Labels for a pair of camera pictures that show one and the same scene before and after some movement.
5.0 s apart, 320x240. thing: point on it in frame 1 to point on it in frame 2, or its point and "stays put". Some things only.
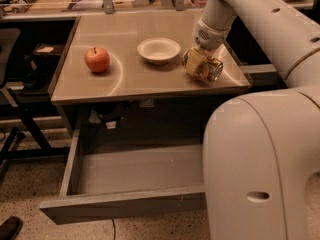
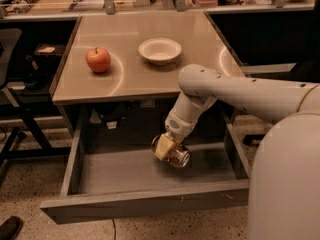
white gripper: x=209 y=37 to x=180 y=125
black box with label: x=46 y=56 stays put
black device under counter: x=113 y=111 stays put
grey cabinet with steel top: x=122 y=76 stays put
